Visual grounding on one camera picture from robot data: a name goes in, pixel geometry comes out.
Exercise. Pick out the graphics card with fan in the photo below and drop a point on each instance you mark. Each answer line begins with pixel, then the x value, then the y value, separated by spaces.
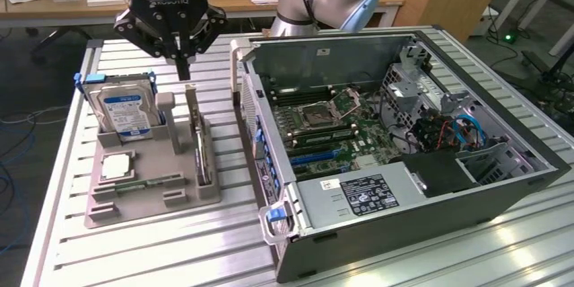
pixel 191 109

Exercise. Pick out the black chair base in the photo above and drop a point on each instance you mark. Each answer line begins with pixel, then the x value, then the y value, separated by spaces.
pixel 54 41

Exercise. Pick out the hard disk in blue caddy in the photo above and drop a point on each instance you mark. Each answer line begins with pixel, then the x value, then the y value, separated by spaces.
pixel 120 109

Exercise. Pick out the blue card retention clip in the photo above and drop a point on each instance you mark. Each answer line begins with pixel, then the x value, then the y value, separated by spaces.
pixel 258 129
pixel 277 191
pixel 266 154
pixel 273 174

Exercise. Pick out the CPU socket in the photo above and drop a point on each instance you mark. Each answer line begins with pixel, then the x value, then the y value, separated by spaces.
pixel 318 115

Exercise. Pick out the metal socket cover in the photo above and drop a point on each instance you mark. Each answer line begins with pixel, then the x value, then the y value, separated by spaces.
pixel 346 97

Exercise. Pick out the grey parts rack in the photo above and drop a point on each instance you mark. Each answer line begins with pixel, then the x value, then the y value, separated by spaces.
pixel 152 166

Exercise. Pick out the silver CPU chip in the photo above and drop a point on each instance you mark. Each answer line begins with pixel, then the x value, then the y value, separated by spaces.
pixel 118 167

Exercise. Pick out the green RAM stick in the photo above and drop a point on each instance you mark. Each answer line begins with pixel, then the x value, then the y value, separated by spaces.
pixel 143 183
pixel 325 136

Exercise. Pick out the long expansion slot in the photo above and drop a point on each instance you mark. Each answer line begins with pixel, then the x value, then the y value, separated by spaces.
pixel 311 162
pixel 315 155

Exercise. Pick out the metal disk bay cage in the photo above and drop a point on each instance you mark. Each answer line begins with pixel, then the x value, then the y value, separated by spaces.
pixel 406 95

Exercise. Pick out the green motherboard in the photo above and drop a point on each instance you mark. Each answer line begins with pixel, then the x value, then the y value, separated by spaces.
pixel 354 156

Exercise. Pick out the blue case latch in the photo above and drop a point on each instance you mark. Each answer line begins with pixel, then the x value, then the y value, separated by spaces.
pixel 274 215

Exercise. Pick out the grey power supply unit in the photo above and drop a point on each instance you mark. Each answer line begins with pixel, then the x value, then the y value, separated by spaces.
pixel 323 206

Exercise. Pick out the green light device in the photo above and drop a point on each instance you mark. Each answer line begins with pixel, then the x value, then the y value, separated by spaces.
pixel 509 37

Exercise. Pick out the black plastic shroud box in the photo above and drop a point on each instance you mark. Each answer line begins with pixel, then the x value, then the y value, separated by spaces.
pixel 439 172

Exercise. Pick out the black floor stand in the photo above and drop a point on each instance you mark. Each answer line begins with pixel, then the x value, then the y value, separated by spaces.
pixel 549 72

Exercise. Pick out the black open PC case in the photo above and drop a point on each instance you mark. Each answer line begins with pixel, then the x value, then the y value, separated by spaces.
pixel 449 233

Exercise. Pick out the grey disk bay bracket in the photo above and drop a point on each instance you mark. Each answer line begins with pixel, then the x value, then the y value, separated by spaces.
pixel 493 162

